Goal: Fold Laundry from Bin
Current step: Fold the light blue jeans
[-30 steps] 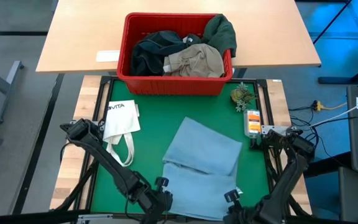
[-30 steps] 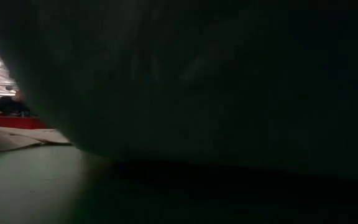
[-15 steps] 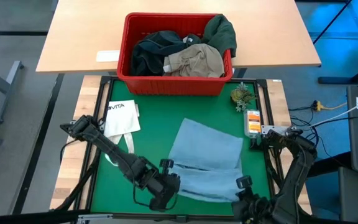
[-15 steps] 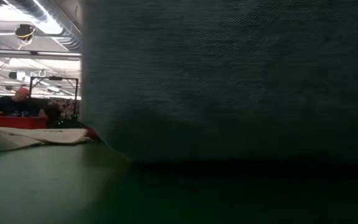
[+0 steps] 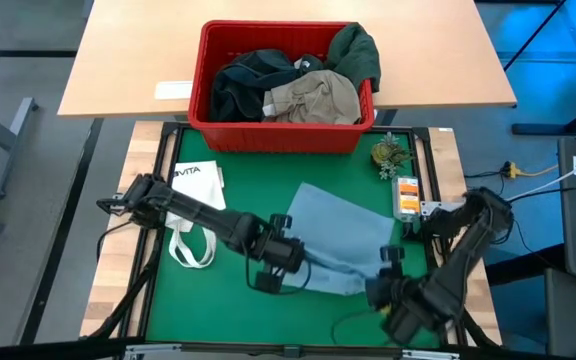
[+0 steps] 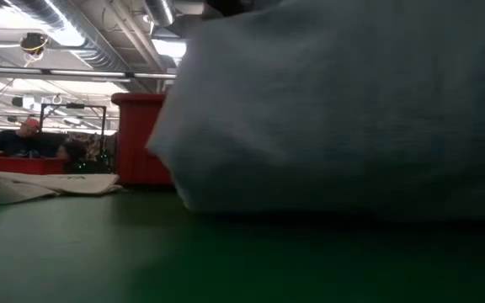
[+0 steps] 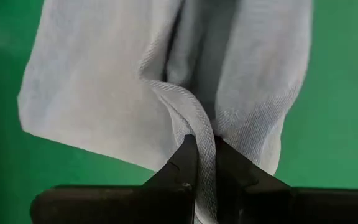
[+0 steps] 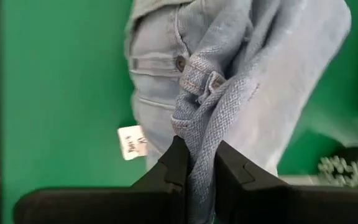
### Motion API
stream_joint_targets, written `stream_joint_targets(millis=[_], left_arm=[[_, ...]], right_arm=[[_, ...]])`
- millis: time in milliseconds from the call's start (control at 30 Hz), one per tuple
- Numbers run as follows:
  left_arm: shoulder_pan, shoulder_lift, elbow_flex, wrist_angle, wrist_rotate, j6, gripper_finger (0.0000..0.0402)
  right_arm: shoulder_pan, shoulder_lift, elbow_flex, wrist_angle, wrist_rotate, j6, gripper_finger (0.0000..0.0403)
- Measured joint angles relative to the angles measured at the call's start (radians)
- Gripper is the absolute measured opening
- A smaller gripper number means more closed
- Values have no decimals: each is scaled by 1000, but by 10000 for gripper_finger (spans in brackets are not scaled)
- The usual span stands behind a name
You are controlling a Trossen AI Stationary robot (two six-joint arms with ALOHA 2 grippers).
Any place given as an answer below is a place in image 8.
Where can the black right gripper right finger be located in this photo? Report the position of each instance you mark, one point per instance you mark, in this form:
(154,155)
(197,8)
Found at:
(291,205)

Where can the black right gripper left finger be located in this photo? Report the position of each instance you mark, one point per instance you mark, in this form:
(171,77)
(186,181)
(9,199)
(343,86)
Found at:
(104,207)

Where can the small artificial succulent plant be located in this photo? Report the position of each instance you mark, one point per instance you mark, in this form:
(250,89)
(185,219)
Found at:
(337,172)

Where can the white handwritten paper tag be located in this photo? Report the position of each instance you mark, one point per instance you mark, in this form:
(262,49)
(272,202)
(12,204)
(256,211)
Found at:
(132,143)

